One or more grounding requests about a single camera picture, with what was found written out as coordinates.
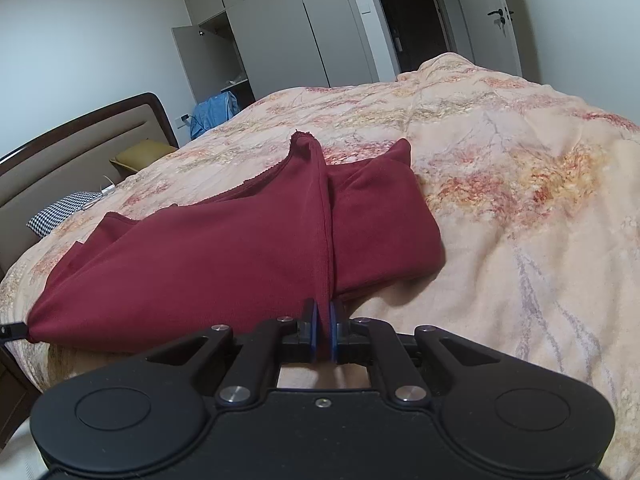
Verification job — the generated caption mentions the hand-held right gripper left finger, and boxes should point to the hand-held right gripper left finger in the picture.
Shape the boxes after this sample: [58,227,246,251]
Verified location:
[145,299,321,408]

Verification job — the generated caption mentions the dark wooden bed frame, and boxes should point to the dark wooden bed frame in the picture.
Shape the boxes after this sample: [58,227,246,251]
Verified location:
[0,345,48,413]

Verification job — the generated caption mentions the white door frame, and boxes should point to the white door frame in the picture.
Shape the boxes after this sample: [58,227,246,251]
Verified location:
[364,0,453,77]

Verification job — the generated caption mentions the dark red sweater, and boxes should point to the dark red sweater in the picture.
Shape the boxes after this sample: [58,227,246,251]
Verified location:
[27,130,447,348]

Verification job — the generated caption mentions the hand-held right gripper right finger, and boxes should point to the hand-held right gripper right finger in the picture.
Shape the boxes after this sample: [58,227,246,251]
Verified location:
[327,300,506,408]

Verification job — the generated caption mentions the white cloth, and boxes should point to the white cloth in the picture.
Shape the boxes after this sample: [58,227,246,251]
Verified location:
[0,407,51,480]

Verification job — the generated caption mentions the open grey wardrobe door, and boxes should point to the open grey wardrobe door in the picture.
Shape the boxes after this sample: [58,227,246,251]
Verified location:
[171,25,211,106]

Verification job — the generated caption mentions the grey built-in wardrobe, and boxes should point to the grey built-in wardrobe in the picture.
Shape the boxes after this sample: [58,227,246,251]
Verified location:
[171,0,396,106]

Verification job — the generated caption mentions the blue garment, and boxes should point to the blue garment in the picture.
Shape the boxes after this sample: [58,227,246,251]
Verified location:
[190,91,242,140]

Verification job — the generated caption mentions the white room door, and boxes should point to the white room door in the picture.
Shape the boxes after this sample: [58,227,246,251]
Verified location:
[445,0,523,78]

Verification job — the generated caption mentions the houndstooth pillow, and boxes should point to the houndstooth pillow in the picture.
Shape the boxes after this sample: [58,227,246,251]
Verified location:
[26,191,103,238]

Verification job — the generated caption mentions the floral peach duvet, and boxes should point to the floral peach duvet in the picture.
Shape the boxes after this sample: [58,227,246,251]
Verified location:
[0,55,640,480]

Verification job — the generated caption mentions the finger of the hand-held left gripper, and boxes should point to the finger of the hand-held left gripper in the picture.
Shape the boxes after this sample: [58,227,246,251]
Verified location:
[0,322,28,345]

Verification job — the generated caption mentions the olive green pillow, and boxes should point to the olive green pillow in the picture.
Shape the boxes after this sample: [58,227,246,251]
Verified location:
[110,141,178,177]

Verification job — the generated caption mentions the black door handle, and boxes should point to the black door handle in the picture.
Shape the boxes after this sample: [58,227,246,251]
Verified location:
[487,6,516,36]

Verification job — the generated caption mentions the beige padded bed headboard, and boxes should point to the beige padded bed headboard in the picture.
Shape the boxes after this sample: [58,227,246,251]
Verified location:
[0,92,180,281]

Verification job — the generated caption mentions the white charger cable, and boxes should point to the white charger cable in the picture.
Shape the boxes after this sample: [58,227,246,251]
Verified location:
[85,175,118,206]

